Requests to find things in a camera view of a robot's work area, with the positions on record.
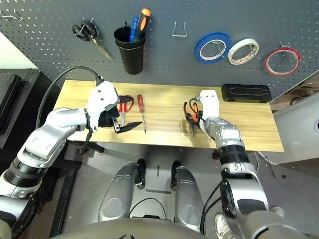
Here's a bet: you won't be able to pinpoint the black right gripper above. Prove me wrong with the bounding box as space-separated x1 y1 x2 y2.
195 112 206 130

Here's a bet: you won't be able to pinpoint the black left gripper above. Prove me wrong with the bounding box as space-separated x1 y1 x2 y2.
98 95 144 135

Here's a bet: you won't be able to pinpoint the red handled scissors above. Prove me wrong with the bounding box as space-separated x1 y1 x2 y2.
117 95 135 126

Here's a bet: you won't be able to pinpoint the orange black needle-nose pliers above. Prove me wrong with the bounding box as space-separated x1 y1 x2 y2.
183 101 200 137

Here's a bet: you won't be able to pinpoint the red handled screwdriver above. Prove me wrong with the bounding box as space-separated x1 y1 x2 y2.
137 94 148 134

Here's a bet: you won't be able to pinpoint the red tape roll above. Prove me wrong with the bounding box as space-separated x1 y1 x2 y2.
264 47 302 77

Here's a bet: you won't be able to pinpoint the grey metal pegboard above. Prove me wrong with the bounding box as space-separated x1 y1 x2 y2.
0 0 319 100

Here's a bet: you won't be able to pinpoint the black plastic cup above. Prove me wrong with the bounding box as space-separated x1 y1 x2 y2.
114 26 146 47
116 39 145 75

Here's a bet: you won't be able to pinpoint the long black tool case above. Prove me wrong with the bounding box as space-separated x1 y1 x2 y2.
221 84 272 103

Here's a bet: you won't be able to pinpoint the blue tape roll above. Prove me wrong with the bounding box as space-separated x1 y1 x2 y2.
194 32 232 64

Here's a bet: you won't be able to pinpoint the silver robot right leg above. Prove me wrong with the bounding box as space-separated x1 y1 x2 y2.
170 160 205 232

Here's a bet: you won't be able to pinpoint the silver robot leg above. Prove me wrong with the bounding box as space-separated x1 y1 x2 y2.
170 160 205 232
98 163 147 222

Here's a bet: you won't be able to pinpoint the silver robot left leg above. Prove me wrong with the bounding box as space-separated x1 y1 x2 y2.
98 163 147 222

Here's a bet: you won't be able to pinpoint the white tape roll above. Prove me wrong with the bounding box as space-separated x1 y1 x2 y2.
227 38 260 66

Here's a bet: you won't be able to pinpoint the black equipment cart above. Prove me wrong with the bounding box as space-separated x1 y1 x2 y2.
0 68 84 239

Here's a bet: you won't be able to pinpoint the white cabinet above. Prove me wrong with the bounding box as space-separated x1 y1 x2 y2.
273 93 319 165

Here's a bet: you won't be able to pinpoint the white sneaker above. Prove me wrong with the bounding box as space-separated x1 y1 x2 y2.
214 213 237 239
270 206 286 219

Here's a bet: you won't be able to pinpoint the large black hard case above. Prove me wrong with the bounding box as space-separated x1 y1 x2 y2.
0 73 22 136

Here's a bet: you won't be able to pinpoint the grey robot torso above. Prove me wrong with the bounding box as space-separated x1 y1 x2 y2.
49 218 319 239

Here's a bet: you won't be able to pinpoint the silver double peg hook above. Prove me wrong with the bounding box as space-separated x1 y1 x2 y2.
1 8 24 22

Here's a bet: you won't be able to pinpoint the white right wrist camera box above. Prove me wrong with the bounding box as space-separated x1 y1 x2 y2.
199 89 220 120

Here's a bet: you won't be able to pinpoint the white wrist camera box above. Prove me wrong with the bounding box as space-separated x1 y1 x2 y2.
199 89 220 120
86 81 120 132

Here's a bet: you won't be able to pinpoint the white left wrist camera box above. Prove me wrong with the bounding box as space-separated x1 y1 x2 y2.
86 81 120 132

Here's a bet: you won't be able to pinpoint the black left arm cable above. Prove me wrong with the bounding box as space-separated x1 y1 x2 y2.
35 66 104 155

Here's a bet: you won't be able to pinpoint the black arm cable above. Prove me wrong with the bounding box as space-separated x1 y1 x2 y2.
35 66 104 155
199 179 225 235

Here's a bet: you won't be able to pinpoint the black handled scissors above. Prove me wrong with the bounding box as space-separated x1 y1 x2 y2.
71 19 113 61

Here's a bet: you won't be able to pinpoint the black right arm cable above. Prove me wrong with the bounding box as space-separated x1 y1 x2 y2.
199 179 225 235

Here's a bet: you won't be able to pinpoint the blue handled screwdriver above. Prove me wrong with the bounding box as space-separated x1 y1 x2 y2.
129 16 140 43

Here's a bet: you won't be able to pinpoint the silver wire pliers holder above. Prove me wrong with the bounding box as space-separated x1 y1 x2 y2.
171 21 187 37

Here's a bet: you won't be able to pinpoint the black floor cable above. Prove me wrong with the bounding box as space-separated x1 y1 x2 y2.
129 198 167 220

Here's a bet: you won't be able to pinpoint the orange black handled screwdriver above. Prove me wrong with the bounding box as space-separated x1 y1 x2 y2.
133 8 152 43

